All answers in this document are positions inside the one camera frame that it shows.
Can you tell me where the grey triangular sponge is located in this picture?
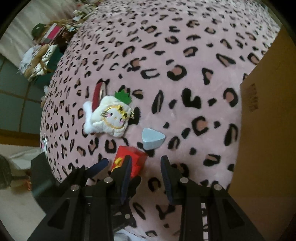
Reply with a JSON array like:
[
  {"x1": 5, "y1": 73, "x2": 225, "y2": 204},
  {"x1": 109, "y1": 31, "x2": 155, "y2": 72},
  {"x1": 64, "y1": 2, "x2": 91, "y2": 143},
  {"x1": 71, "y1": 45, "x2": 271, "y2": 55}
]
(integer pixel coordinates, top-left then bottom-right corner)
[{"x1": 142, "y1": 127, "x2": 166, "y2": 150}]

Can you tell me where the pink box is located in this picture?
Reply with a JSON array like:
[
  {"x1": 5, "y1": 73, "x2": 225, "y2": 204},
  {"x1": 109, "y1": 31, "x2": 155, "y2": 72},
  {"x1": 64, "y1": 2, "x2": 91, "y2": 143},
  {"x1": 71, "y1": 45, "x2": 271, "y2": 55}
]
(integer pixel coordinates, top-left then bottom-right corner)
[{"x1": 44, "y1": 22, "x2": 63, "y2": 43}]

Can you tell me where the teal shopping bag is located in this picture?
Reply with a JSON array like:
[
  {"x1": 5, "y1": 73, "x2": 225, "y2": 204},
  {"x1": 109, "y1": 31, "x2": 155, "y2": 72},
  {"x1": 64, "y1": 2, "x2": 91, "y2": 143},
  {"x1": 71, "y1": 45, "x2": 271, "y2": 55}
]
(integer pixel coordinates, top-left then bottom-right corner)
[{"x1": 46, "y1": 44, "x2": 65, "y2": 73}]

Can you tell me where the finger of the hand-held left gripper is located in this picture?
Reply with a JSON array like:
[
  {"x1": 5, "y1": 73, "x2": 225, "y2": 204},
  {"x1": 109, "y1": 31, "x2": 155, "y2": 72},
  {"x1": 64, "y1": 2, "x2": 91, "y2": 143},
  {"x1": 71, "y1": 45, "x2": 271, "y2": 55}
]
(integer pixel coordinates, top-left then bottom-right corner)
[
  {"x1": 111, "y1": 175, "x2": 142, "y2": 232},
  {"x1": 69, "y1": 158, "x2": 110, "y2": 186}
]

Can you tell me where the dark green cap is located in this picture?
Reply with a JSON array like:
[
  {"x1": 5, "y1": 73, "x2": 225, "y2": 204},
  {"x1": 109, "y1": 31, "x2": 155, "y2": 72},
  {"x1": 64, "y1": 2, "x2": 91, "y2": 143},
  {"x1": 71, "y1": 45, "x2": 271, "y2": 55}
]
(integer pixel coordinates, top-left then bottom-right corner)
[{"x1": 31, "y1": 23, "x2": 48, "y2": 39}]

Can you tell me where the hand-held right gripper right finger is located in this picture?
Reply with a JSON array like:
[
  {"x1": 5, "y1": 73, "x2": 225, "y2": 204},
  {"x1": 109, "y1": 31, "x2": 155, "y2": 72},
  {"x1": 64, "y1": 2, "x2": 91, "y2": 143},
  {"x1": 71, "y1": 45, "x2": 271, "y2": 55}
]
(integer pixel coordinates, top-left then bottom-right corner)
[{"x1": 160, "y1": 155, "x2": 264, "y2": 241}]

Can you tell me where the brown cardboard box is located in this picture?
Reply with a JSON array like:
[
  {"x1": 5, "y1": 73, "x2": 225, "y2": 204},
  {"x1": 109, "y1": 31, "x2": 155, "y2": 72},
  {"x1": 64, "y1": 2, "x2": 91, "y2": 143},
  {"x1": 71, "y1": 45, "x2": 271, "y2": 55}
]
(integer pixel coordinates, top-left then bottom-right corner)
[{"x1": 228, "y1": 27, "x2": 296, "y2": 241}]

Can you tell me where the white plastic bag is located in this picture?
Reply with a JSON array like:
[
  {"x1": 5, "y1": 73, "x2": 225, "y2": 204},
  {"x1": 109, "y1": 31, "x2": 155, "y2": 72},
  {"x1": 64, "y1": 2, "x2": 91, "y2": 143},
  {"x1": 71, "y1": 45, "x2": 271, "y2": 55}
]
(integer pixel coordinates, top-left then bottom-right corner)
[{"x1": 20, "y1": 45, "x2": 42, "y2": 70}]

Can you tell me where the red hair clip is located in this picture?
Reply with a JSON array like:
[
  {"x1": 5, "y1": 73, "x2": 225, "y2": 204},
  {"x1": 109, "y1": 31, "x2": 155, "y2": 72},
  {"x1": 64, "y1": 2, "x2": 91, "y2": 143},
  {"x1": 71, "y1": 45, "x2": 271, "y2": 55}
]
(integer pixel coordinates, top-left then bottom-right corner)
[{"x1": 92, "y1": 82, "x2": 108, "y2": 112}]

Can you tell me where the white cat plush toy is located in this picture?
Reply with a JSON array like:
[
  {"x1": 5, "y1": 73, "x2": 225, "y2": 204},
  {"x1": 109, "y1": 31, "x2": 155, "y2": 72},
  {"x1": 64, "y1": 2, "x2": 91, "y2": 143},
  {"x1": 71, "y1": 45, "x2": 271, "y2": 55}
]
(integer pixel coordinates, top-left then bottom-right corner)
[{"x1": 89, "y1": 90, "x2": 136, "y2": 138}]

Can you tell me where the cluttered shelf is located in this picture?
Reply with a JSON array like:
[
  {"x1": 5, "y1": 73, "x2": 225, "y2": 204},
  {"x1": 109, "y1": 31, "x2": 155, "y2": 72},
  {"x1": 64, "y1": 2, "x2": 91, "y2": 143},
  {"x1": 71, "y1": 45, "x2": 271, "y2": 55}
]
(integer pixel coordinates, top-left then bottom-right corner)
[{"x1": 70, "y1": 0, "x2": 99, "y2": 24}]

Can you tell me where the pink leopard print blanket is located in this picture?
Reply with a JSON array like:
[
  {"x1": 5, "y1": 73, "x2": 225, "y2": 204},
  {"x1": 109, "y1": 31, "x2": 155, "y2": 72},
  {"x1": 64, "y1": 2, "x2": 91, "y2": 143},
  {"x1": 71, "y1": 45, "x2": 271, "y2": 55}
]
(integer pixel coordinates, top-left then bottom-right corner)
[{"x1": 40, "y1": 0, "x2": 281, "y2": 241}]

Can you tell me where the small red box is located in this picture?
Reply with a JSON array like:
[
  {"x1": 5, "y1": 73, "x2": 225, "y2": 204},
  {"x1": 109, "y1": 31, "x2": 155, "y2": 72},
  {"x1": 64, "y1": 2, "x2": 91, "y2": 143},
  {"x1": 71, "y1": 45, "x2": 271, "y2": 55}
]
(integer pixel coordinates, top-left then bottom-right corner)
[{"x1": 110, "y1": 146, "x2": 148, "y2": 179}]

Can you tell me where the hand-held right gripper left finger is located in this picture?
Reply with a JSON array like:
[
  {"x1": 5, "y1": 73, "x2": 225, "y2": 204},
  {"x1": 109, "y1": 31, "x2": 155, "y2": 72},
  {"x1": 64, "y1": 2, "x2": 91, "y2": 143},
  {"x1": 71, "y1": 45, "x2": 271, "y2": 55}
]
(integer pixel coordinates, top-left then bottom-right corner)
[{"x1": 28, "y1": 156, "x2": 133, "y2": 241}]

